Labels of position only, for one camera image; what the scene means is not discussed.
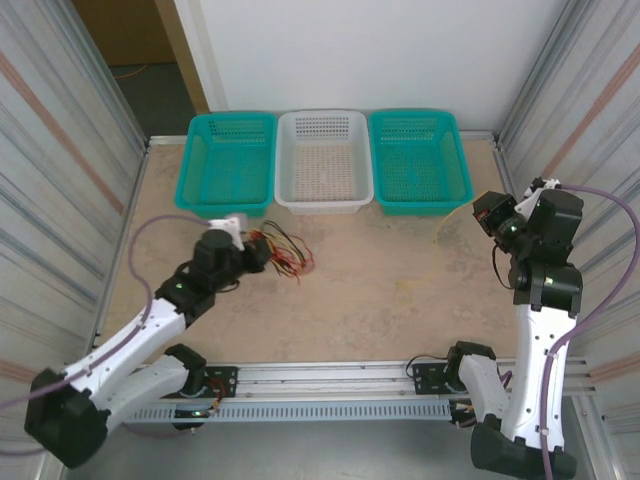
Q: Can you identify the teal plastic basket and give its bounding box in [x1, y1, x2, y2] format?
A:
[367, 108, 475, 217]
[173, 112, 279, 220]

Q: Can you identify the wooden door frame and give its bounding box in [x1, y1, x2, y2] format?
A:
[152, 0, 211, 115]

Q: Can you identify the white plastic basket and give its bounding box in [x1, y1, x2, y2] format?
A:
[273, 108, 375, 216]

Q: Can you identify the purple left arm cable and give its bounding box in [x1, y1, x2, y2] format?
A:
[0, 213, 211, 457]

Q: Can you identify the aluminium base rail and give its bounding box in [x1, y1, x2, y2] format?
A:
[59, 355, 594, 401]

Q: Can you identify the grey slotted cable duct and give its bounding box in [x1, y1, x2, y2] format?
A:
[122, 399, 454, 424]

